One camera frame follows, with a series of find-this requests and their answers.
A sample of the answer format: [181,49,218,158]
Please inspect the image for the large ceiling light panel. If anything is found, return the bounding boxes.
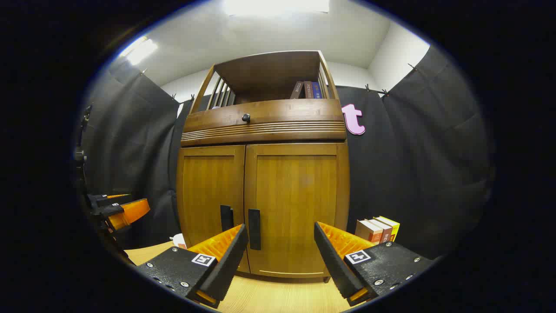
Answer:
[222,0,331,17]

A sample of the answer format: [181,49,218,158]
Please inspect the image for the wooden shoe cabinet door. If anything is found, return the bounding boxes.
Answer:
[176,145,250,274]
[244,143,351,279]

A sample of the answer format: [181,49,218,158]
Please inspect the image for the black backdrop cloth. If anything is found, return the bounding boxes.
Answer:
[80,43,493,261]

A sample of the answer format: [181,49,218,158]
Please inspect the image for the yellow book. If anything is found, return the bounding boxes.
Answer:
[374,216,400,242]

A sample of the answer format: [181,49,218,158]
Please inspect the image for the white and orange book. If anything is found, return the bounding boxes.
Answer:
[355,220,384,244]

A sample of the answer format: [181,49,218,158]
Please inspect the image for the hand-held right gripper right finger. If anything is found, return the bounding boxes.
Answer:
[314,221,436,307]

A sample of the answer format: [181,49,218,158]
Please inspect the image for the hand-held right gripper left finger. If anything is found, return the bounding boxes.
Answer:
[137,223,249,309]

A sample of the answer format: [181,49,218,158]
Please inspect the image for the black door handle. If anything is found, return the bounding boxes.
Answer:
[220,205,234,232]
[248,209,261,250]

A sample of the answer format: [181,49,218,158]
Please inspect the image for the wooden double-door shoe cabinet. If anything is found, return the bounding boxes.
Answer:
[176,50,351,283]

